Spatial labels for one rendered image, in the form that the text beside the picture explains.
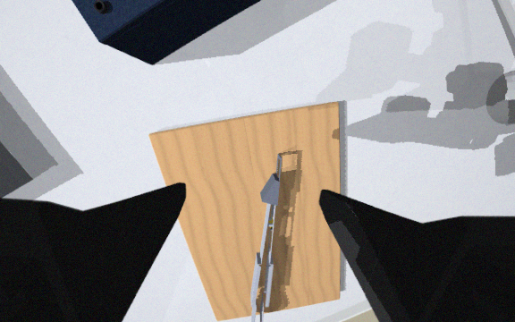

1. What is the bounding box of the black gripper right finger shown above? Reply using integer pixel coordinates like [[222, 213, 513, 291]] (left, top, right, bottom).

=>
[[318, 190, 515, 322]]

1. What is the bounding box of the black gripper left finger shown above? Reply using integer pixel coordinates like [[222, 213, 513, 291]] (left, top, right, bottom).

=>
[[0, 182, 187, 322]]

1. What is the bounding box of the wooden board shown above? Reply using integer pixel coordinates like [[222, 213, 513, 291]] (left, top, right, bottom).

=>
[[148, 102, 341, 321]]

